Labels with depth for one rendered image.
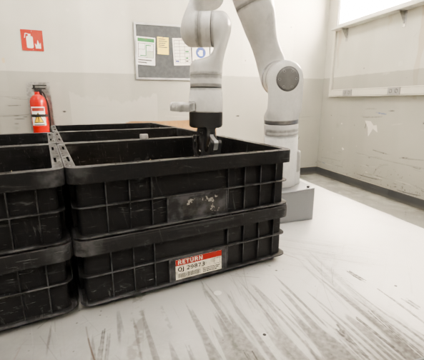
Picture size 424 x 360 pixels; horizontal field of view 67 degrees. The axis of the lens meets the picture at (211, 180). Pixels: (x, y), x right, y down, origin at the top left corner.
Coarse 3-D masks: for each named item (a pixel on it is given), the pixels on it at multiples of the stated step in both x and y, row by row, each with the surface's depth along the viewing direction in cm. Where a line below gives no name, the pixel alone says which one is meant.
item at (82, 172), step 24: (72, 144) 69; (96, 144) 71; (264, 144) 67; (72, 168) 44; (96, 168) 45; (120, 168) 47; (144, 168) 48; (168, 168) 50; (192, 168) 52; (216, 168) 54
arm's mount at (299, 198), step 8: (296, 184) 90; (304, 184) 90; (288, 192) 84; (296, 192) 85; (304, 192) 86; (312, 192) 87; (288, 200) 85; (296, 200) 86; (304, 200) 87; (312, 200) 87; (288, 208) 86; (296, 208) 86; (304, 208) 87; (312, 208) 88; (288, 216) 86; (296, 216) 87; (304, 216) 88
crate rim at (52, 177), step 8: (40, 144) 67; (48, 144) 67; (56, 152) 57; (56, 160) 49; (56, 168) 44; (0, 176) 40; (8, 176) 40; (16, 176) 41; (24, 176) 41; (32, 176) 42; (40, 176) 42; (48, 176) 42; (56, 176) 43; (64, 176) 45; (0, 184) 40; (8, 184) 41; (16, 184) 41; (24, 184) 41; (32, 184) 42; (40, 184) 42; (48, 184) 43; (56, 184) 43; (0, 192) 40
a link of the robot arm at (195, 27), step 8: (192, 0) 65; (200, 0) 66; (208, 0) 67; (216, 0) 67; (192, 8) 65; (200, 8) 68; (208, 8) 69; (216, 8) 70; (184, 16) 65; (192, 16) 64; (200, 16) 64; (208, 16) 64; (184, 24) 65; (192, 24) 64; (200, 24) 64; (208, 24) 64; (184, 32) 65; (192, 32) 65; (200, 32) 65; (208, 32) 65; (184, 40) 67; (192, 40) 66; (200, 40) 66; (208, 40) 66
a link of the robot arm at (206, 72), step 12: (216, 12) 64; (216, 24) 64; (228, 24) 65; (216, 36) 65; (228, 36) 66; (216, 48) 65; (204, 60) 66; (216, 60) 66; (192, 72) 68; (204, 72) 66; (216, 72) 67; (192, 84) 68; (204, 84) 67; (216, 84) 68
